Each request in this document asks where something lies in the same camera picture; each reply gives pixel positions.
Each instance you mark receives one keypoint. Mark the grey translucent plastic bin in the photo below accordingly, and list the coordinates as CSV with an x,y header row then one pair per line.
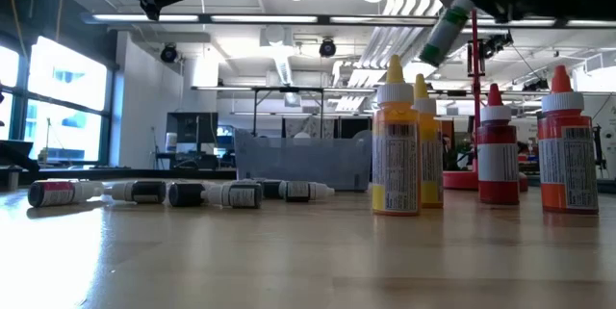
x,y
298,164

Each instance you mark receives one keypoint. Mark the orange food coloring bottle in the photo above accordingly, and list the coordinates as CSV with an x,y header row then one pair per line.
x,y
568,164

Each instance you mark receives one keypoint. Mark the yellow food coloring bottle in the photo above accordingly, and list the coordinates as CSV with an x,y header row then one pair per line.
x,y
394,164
431,164

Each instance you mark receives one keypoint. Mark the green food coloring bottle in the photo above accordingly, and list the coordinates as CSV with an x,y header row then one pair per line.
x,y
445,34

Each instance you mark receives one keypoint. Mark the black aluminium table frame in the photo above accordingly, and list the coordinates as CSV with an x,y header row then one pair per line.
x,y
144,173

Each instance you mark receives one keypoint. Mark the red desk lamp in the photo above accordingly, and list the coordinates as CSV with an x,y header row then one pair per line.
x,y
475,34

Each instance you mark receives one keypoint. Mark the large bright window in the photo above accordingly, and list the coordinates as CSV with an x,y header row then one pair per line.
x,y
67,73

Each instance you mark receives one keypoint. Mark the black ceiling spotlight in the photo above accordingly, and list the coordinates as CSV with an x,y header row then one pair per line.
x,y
498,42
168,53
327,48

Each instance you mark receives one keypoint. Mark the black computer monitor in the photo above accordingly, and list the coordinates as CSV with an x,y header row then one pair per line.
x,y
192,128

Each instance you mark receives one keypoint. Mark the black background table frame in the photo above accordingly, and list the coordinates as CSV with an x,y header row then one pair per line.
x,y
289,89

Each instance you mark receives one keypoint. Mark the red food coloring bottle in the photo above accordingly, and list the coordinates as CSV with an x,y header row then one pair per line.
x,y
498,164

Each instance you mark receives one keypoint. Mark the overhead light bar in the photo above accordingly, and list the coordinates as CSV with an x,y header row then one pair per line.
x,y
264,18

